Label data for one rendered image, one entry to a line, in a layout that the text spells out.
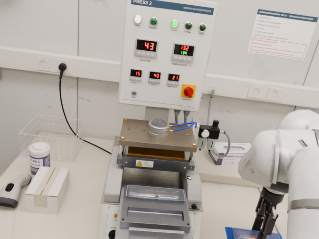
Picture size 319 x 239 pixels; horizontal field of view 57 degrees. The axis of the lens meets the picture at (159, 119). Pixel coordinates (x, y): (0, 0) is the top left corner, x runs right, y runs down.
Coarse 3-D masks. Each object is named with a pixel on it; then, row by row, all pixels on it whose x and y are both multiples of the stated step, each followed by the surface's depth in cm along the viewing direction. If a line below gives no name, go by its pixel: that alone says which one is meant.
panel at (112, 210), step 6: (108, 204) 98; (108, 210) 98; (114, 210) 98; (108, 216) 98; (114, 216) 96; (192, 216) 100; (108, 222) 98; (114, 222) 98; (192, 222) 100; (108, 228) 98; (114, 228) 98; (192, 228) 100; (108, 234) 97
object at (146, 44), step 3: (141, 42) 107; (144, 42) 107; (147, 42) 107; (150, 42) 107; (153, 42) 107; (141, 45) 107; (144, 45) 107; (147, 45) 108; (150, 45) 108; (153, 45) 108; (141, 48) 108; (144, 48) 108; (147, 48) 108; (150, 48) 108; (153, 48) 108
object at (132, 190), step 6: (132, 186) 95; (138, 186) 95; (144, 186) 96; (132, 192) 93; (138, 192) 93; (144, 192) 93; (150, 192) 94; (156, 192) 94; (162, 192) 94; (168, 192) 95; (174, 192) 95; (180, 192) 96; (162, 198) 92; (168, 198) 92; (174, 198) 92; (180, 198) 93
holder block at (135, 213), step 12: (132, 204) 89; (144, 204) 90; (156, 204) 90; (168, 204) 91; (180, 204) 92; (132, 216) 86; (144, 216) 87; (156, 216) 88; (168, 216) 88; (180, 216) 89; (156, 228) 84; (168, 228) 84; (180, 228) 84
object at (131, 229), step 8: (120, 200) 94; (120, 208) 90; (120, 216) 87; (120, 232) 82; (128, 232) 78; (136, 232) 78; (144, 232) 78; (152, 232) 78; (160, 232) 79; (168, 232) 79; (176, 232) 79; (192, 232) 85
